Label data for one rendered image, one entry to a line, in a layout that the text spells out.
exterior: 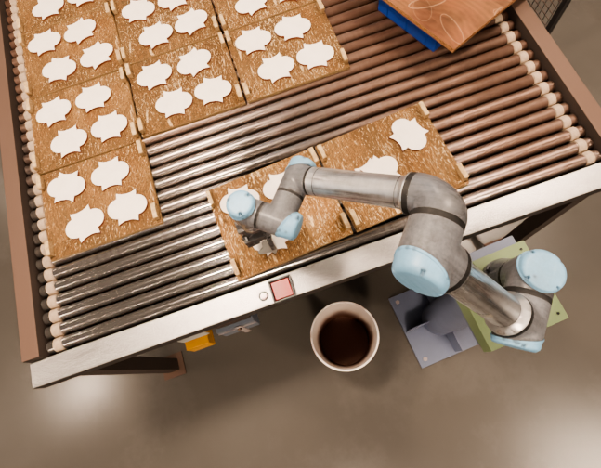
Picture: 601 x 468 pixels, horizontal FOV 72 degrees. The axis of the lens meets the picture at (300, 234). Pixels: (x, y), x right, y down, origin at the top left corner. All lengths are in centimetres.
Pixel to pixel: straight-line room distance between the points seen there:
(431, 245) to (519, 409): 165
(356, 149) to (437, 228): 71
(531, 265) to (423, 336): 116
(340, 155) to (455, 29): 59
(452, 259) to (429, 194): 14
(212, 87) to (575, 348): 209
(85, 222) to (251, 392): 120
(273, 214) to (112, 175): 79
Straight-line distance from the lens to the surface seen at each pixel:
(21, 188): 186
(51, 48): 216
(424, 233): 83
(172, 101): 173
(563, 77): 179
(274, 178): 145
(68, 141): 183
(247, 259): 138
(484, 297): 99
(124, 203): 159
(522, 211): 153
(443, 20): 171
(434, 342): 227
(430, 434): 229
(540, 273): 120
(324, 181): 101
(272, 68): 171
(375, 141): 151
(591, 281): 261
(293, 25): 183
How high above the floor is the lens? 223
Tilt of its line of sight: 71 degrees down
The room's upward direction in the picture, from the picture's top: 18 degrees counter-clockwise
